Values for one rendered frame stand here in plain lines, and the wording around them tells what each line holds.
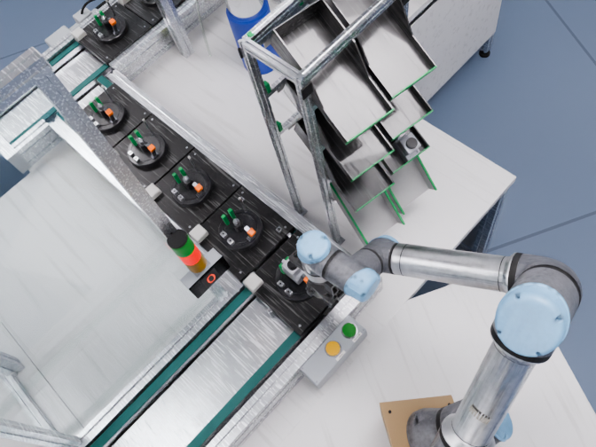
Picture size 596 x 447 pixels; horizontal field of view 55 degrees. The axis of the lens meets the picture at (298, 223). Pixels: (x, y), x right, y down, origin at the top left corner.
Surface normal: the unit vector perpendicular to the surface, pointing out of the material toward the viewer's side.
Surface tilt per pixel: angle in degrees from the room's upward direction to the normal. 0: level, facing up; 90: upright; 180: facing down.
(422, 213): 0
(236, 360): 0
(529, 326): 45
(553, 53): 0
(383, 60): 25
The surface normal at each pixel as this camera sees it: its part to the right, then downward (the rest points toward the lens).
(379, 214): 0.30, 0.17
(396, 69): 0.11, -0.11
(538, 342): -0.56, 0.19
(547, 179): -0.15, -0.44
